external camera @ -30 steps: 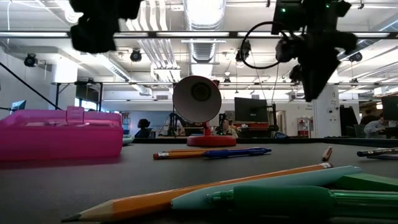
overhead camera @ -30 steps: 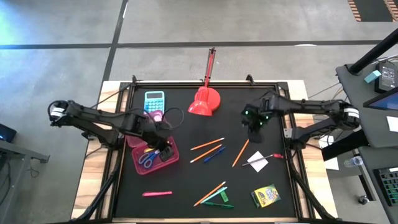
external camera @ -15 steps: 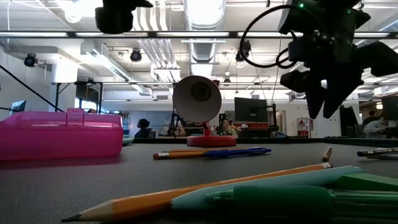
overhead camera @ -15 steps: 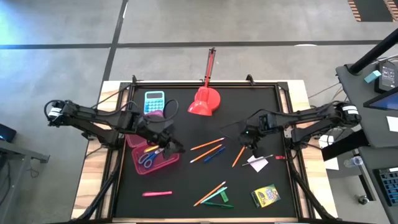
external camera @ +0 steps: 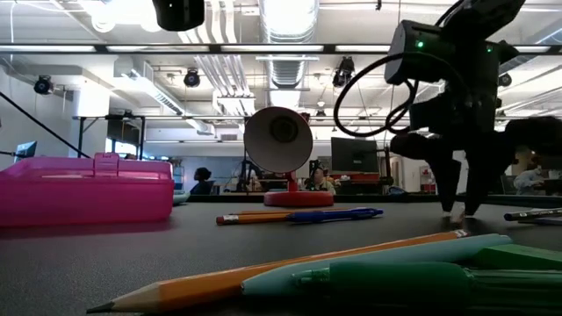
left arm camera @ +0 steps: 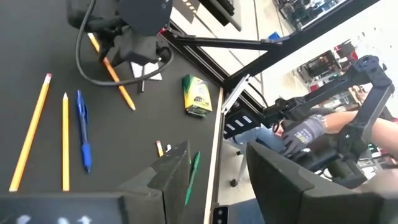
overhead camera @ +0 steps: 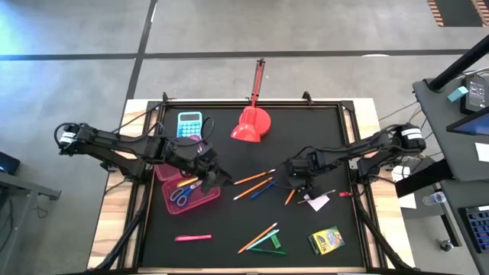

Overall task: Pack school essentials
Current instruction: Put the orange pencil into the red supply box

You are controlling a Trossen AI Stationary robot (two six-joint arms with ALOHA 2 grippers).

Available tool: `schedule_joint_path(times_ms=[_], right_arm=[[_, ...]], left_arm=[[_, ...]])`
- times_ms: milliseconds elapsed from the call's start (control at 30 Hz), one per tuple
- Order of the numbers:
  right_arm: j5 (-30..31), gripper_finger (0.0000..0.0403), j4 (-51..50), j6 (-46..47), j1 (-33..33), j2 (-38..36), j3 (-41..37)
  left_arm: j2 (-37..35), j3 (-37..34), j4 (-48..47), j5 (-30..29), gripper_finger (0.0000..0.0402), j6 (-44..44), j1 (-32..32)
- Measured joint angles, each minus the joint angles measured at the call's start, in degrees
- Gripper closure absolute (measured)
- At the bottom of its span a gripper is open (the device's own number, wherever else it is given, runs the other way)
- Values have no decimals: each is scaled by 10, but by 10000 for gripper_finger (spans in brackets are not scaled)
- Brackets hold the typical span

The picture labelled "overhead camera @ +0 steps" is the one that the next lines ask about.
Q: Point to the white notepad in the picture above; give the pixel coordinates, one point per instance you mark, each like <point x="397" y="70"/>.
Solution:
<point x="319" y="205"/>

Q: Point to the blue-screen monitor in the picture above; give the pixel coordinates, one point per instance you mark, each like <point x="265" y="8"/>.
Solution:
<point x="471" y="124"/>

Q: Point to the black device box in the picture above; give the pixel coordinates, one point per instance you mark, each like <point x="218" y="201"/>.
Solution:
<point x="473" y="93"/>

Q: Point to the pink plastic pencil box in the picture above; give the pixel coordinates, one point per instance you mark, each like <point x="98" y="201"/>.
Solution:
<point x="200" y="203"/>

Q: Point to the teal calculator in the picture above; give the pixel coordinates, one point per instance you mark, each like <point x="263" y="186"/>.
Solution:
<point x="189" y="124"/>

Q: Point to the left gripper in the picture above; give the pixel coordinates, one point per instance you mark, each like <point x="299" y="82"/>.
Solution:
<point x="195" y="156"/>

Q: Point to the blue pen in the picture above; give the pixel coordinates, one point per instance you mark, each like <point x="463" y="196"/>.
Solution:
<point x="263" y="189"/>

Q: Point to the red desk lamp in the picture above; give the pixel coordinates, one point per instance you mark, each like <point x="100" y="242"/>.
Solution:
<point x="252" y="124"/>

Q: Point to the black aluminium rig frame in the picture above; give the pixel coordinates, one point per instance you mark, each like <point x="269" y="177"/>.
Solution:
<point x="252" y="104"/>

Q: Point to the round metal caster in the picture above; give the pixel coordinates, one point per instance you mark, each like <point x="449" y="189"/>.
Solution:
<point x="445" y="244"/>

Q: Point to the white paper sheet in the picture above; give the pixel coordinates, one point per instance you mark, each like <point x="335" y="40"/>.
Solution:
<point x="408" y="201"/>
<point x="400" y="172"/>
<point x="482" y="152"/>

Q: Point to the small red clip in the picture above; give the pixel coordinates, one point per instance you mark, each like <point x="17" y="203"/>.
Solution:
<point x="345" y="194"/>

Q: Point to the green pen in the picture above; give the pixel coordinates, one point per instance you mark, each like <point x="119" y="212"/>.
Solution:
<point x="267" y="251"/>

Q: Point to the black blue keyboard tray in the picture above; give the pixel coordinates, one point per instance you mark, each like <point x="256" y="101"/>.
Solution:
<point x="477" y="229"/>

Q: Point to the small purple object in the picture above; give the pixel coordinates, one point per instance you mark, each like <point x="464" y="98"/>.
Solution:
<point x="195" y="138"/>

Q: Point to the dark tablet device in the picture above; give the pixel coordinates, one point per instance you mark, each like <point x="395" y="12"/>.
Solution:
<point x="7" y="162"/>

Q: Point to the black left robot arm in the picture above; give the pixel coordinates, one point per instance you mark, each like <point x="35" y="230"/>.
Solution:
<point x="114" y="143"/>

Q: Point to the green eraser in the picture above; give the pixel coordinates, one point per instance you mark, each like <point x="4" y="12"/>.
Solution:
<point x="275" y="241"/>

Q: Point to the yellow wooden pencil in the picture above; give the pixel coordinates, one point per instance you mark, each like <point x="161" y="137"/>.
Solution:
<point x="252" y="188"/>
<point x="290" y="197"/>
<point x="258" y="237"/>
<point x="254" y="176"/>

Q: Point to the black pole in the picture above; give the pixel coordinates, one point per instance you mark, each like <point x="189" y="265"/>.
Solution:
<point x="458" y="65"/>

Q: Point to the black orange-striped floor mat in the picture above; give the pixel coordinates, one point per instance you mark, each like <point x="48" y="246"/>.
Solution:
<point x="454" y="11"/>

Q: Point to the yellow highlighter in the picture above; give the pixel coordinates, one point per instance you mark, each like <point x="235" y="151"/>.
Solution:
<point x="187" y="182"/>

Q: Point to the clear water bottle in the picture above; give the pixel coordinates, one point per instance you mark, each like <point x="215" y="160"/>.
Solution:
<point x="433" y="198"/>

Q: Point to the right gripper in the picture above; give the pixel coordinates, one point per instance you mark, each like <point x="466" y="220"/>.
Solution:
<point x="302" y="168"/>

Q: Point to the dark frame clamp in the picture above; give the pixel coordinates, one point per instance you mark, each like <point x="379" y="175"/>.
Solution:
<point x="306" y="96"/>
<point x="165" y="96"/>

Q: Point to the dark grey side desk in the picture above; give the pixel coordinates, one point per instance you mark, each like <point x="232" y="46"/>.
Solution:
<point x="439" y="122"/>
<point x="452" y="214"/>

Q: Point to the pink highlighter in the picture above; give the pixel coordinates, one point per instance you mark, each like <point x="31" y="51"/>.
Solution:
<point x="193" y="237"/>

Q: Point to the small teal box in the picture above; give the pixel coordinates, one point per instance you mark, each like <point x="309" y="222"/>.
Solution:
<point x="457" y="94"/>

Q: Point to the light teal pen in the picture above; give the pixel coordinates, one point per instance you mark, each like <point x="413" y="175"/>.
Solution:
<point x="263" y="239"/>

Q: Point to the grey mechanical pencil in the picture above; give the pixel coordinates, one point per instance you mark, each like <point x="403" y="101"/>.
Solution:
<point x="328" y="192"/>

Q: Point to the yellow green crayon box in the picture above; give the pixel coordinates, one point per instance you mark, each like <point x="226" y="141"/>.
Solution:
<point x="326" y="240"/>

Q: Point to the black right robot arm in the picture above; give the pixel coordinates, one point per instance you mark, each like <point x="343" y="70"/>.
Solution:
<point x="366" y="147"/>

